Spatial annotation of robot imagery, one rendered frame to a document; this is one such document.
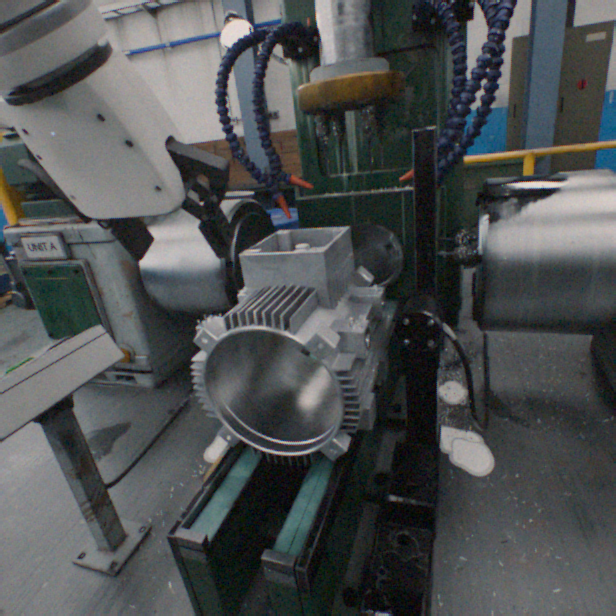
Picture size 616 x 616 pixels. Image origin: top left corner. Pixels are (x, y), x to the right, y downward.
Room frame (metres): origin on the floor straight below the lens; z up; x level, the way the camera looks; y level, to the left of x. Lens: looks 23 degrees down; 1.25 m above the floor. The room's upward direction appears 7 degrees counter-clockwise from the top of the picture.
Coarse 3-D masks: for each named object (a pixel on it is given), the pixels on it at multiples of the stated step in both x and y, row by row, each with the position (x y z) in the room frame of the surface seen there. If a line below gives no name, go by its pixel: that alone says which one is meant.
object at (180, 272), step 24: (168, 216) 0.82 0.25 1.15; (192, 216) 0.79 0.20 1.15; (240, 216) 0.79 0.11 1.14; (264, 216) 0.88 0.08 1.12; (168, 240) 0.77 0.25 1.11; (192, 240) 0.75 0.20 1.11; (240, 240) 0.77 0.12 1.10; (144, 264) 0.78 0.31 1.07; (168, 264) 0.75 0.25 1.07; (192, 264) 0.73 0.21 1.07; (216, 264) 0.71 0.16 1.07; (240, 264) 0.75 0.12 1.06; (168, 288) 0.75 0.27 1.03; (192, 288) 0.73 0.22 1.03; (216, 288) 0.71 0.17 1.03; (240, 288) 0.73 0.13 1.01; (168, 312) 0.78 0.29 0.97; (192, 312) 0.76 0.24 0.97; (216, 312) 0.74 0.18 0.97
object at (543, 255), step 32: (480, 192) 0.63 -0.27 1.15; (512, 192) 0.59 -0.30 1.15; (544, 192) 0.57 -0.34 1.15; (576, 192) 0.55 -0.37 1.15; (608, 192) 0.54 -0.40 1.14; (480, 224) 0.60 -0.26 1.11; (512, 224) 0.55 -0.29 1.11; (544, 224) 0.54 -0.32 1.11; (576, 224) 0.52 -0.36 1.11; (608, 224) 0.51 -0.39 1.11; (448, 256) 0.63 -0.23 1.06; (480, 256) 0.56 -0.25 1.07; (512, 256) 0.53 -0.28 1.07; (544, 256) 0.52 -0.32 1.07; (576, 256) 0.50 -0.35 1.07; (608, 256) 0.49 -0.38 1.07; (480, 288) 0.57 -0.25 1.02; (512, 288) 0.53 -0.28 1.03; (544, 288) 0.51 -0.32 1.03; (576, 288) 0.50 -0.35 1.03; (608, 288) 0.49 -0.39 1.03; (480, 320) 0.57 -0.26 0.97; (512, 320) 0.54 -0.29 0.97; (544, 320) 0.53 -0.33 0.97; (576, 320) 0.51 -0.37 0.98; (608, 320) 0.50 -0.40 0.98
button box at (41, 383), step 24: (96, 336) 0.45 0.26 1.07; (48, 360) 0.39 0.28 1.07; (72, 360) 0.41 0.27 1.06; (96, 360) 0.42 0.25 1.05; (120, 360) 0.45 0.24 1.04; (0, 384) 0.34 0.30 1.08; (24, 384) 0.36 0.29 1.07; (48, 384) 0.37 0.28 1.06; (72, 384) 0.39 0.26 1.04; (0, 408) 0.33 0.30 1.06; (24, 408) 0.34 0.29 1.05; (48, 408) 0.35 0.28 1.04; (0, 432) 0.31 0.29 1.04
